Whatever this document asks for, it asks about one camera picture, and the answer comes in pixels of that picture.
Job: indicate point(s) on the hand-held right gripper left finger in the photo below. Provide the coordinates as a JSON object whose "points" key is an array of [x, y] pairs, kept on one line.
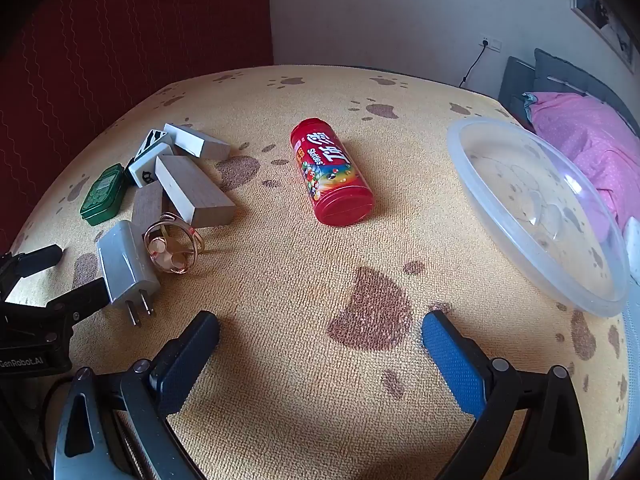
{"points": [[192, 360]]}

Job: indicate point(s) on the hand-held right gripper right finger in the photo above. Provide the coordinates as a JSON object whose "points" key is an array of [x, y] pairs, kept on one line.
{"points": [[450, 355]]}

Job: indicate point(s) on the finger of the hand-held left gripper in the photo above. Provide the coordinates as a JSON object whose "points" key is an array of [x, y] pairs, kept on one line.
{"points": [[80, 300], [35, 260]]}

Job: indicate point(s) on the white charger plug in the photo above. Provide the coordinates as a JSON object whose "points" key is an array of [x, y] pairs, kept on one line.
{"points": [[125, 265]]}

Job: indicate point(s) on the green metal tin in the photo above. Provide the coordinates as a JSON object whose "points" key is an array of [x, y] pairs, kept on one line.
{"points": [[102, 195]]}

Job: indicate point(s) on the small brown wooden block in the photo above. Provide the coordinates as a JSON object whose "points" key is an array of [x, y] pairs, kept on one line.
{"points": [[147, 207]]}

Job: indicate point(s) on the clear plastic basin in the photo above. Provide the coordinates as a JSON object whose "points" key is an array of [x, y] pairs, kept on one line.
{"points": [[500, 220]]}

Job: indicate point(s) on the black and white patterned block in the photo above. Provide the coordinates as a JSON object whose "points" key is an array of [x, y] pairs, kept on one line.
{"points": [[147, 165]]}

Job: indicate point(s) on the large light wooden block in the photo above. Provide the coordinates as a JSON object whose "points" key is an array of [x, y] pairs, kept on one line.
{"points": [[195, 190]]}

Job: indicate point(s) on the white painted wooden block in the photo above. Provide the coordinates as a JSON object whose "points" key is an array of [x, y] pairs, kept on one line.
{"points": [[195, 140]]}

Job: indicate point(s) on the red candy can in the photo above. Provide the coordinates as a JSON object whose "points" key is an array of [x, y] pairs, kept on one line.
{"points": [[325, 170]]}

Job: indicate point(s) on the pink dotted quilt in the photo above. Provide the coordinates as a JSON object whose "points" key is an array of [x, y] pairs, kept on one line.
{"points": [[590, 140]]}

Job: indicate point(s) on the grey upholstered bed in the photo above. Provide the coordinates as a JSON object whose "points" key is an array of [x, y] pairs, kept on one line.
{"points": [[550, 70]]}

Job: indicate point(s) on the white wall socket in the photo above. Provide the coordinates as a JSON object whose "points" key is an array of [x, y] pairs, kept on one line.
{"points": [[491, 43]]}

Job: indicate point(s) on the framed wall photo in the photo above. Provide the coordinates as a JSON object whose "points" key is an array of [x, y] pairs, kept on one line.
{"points": [[595, 10]]}

